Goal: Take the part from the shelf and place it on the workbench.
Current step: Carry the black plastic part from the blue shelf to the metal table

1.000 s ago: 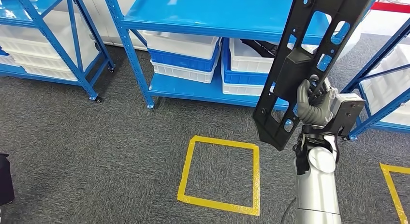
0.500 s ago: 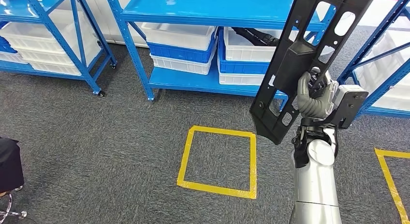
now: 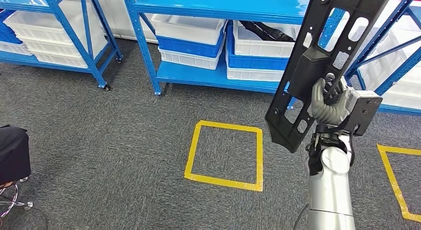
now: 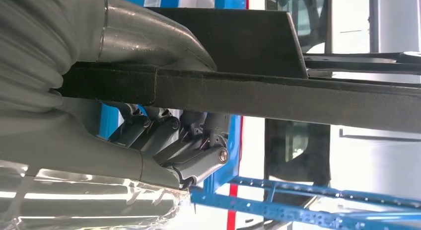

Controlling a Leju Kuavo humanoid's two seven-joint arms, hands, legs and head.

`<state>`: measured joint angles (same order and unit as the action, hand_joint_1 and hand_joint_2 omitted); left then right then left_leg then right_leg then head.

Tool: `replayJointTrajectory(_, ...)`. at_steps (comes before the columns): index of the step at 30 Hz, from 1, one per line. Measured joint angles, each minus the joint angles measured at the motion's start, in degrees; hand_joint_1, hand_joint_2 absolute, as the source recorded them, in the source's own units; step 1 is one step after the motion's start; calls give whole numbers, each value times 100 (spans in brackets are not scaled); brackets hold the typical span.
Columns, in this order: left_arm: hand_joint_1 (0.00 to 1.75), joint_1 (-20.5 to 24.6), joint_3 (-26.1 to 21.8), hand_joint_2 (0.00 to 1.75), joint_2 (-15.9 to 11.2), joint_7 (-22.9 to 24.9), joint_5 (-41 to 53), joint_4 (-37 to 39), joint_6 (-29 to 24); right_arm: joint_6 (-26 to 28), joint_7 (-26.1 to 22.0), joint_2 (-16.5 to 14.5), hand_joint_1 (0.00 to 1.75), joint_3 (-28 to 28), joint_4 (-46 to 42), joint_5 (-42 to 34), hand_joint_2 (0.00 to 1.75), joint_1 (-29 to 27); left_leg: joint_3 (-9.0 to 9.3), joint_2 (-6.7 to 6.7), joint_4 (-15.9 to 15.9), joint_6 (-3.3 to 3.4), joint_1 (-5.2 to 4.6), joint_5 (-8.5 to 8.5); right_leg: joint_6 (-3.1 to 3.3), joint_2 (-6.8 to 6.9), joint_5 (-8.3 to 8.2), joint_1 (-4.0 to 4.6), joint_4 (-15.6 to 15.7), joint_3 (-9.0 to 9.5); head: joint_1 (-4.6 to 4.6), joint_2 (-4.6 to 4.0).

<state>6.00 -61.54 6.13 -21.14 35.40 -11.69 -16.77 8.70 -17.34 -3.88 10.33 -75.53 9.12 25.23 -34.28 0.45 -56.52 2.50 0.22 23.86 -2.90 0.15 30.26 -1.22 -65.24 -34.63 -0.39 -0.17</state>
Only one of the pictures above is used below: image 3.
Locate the black plastic panel part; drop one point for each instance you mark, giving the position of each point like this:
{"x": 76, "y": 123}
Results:
{"x": 312, "y": 67}

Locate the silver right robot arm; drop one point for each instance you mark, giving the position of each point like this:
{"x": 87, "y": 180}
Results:
{"x": 329, "y": 195}

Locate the blue plastic crate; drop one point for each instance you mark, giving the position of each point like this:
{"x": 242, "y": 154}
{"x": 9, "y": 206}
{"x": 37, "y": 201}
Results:
{"x": 187, "y": 49}
{"x": 6, "y": 34}
{"x": 253, "y": 62}

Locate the yellow floor tape square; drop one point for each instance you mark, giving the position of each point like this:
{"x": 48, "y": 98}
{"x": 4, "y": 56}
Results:
{"x": 223, "y": 183}
{"x": 391, "y": 176}

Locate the black parts in crate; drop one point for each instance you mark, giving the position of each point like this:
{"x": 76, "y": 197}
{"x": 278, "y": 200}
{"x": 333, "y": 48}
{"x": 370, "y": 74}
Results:
{"x": 273, "y": 32}

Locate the person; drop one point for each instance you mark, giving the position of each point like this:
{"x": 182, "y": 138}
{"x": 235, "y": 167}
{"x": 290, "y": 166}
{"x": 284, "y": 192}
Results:
{"x": 13, "y": 153}

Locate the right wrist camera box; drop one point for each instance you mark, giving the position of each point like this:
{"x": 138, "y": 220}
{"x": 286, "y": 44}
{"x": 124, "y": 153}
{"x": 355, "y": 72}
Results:
{"x": 365, "y": 113}

